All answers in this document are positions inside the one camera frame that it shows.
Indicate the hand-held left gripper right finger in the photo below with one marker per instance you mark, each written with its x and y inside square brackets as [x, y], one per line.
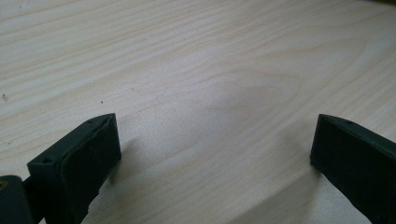
[358, 165]

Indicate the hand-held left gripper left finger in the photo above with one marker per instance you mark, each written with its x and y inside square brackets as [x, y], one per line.
[74, 171]

